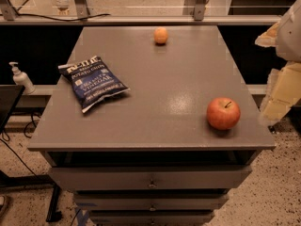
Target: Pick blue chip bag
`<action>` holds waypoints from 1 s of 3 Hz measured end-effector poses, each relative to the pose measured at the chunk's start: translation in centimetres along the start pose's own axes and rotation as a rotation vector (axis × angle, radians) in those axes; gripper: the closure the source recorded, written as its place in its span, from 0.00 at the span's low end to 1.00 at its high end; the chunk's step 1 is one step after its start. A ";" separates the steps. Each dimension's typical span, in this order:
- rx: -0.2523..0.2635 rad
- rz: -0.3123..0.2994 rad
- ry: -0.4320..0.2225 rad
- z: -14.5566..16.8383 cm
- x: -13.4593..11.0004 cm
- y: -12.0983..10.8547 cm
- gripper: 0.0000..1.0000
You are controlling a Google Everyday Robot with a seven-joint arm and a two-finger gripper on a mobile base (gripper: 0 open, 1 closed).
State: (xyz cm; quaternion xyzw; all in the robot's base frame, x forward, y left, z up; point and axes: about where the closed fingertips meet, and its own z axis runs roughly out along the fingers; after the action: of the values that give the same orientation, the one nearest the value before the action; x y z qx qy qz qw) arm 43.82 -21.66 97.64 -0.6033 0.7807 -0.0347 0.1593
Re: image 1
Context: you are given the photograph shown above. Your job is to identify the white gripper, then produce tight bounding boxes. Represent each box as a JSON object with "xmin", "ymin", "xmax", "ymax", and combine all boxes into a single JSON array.
[{"xmin": 255, "ymin": 0, "xmax": 301, "ymax": 125}]

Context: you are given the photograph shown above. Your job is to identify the blue potato chip bag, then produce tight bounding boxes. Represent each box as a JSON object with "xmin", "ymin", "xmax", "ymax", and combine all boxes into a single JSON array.
[{"xmin": 58, "ymin": 56, "xmax": 129, "ymax": 113}]

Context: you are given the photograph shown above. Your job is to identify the red apple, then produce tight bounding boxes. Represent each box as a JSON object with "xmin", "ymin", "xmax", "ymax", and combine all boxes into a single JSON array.
[{"xmin": 206, "ymin": 97, "xmax": 241, "ymax": 130}]

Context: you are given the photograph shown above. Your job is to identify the small orange fruit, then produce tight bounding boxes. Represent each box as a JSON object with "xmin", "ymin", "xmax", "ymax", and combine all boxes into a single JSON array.
[{"xmin": 153, "ymin": 27, "xmax": 168, "ymax": 44}]

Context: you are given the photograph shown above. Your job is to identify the top grey drawer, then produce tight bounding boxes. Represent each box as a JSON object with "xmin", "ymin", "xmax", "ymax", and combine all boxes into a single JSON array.
[{"xmin": 49, "ymin": 165, "xmax": 251, "ymax": 191}]

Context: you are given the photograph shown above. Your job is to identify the grey drawer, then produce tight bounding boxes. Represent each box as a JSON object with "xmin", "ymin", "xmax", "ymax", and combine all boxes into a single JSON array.
[
  {"xmin": 89, "ymin": 210, "xmax": 214, "ymax": 226},
  {"xmin": 74, "ymin": 193, "xmax": 229, "ymax": 211},
  {"xmin": 49, "ymin": 165, "xmax": 251, "ymax": 191}
]

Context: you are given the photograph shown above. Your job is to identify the grey drawer cabinet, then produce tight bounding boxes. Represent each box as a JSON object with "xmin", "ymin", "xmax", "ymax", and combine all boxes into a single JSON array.
[{"xmin": 27, "ymin": 25, "xmax": 277, "ymax": 226}]

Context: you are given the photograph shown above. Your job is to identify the middle grey drawer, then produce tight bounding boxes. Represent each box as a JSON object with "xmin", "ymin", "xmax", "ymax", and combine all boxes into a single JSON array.
[{"xmin": 74, "ymin": 193, "xmax": 229, "ymax": 211}]

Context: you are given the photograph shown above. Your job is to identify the bottom grey drawer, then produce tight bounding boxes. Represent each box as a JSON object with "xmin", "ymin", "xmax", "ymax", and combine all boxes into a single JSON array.
[{"xmin": 89, "ymin": 210, "xmax": 214, "ymax": 226}]

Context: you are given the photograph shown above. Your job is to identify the white pump dispenser bottle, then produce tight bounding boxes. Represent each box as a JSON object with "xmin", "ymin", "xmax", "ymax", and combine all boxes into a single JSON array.
[{"xmin": 9, "ymin": 61, "xmax": 35, "ymax": 94}]

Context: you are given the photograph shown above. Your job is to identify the black desk with stand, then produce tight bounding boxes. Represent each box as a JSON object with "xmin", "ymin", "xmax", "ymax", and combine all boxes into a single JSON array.
[{"xmin": 0, "ymin": 84, "xmax": 63, "ymax": 223}]

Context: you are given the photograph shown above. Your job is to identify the grey metal railing frame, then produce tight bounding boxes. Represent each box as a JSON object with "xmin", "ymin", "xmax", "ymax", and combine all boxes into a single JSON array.
[{"xmin": 1, "ymin": 0, "xmax": 281, "ymax": 24}]

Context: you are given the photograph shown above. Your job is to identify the black cable on ledge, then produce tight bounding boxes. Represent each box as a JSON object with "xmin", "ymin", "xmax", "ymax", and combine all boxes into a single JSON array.
[{"xmin": 0, "ymin": 0, "xmax": 111, "ymax": 22}]

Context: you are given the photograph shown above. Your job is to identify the black floor cables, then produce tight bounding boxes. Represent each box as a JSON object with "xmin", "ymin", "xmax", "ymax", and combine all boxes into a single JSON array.
[{"xmin": 0, "ymin": 111, "xmax": 43, "ymax": 177}]

